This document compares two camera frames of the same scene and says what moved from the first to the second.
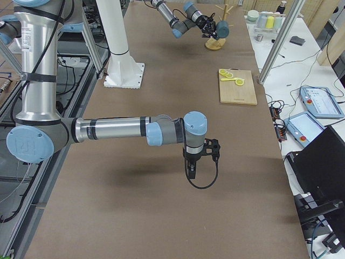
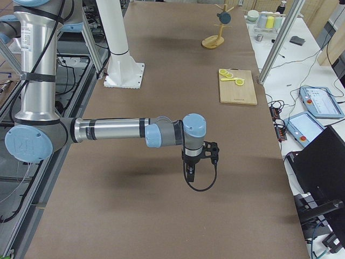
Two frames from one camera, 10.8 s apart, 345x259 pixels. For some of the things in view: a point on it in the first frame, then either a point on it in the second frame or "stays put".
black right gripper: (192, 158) stays put
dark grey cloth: (296, 40) stays put
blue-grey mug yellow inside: (222, 29) → (225, 17)
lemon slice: (230, 75) stays put
